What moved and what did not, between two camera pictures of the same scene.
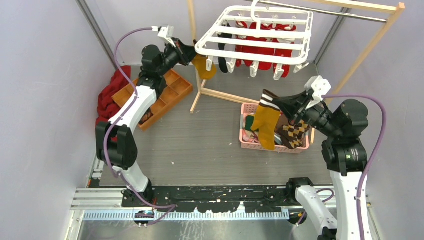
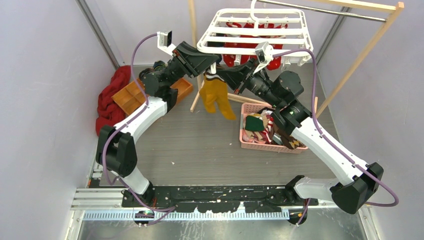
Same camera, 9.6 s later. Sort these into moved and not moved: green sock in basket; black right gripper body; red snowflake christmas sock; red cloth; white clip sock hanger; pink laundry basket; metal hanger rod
Moved: red snowflake christmas sock; black right gripper body
Not moved: pink laundry basket; red cloth; white clip sock hanger; metal hanger rod; green sock in basket
